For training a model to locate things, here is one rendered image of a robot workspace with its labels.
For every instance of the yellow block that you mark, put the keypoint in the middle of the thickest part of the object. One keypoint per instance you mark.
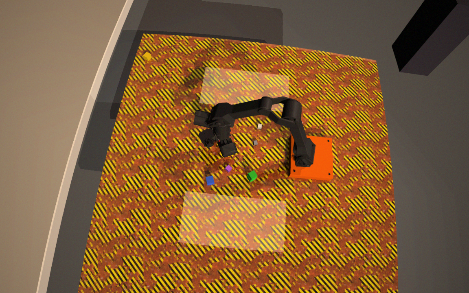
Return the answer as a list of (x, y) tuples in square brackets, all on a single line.
[(147, 56)]

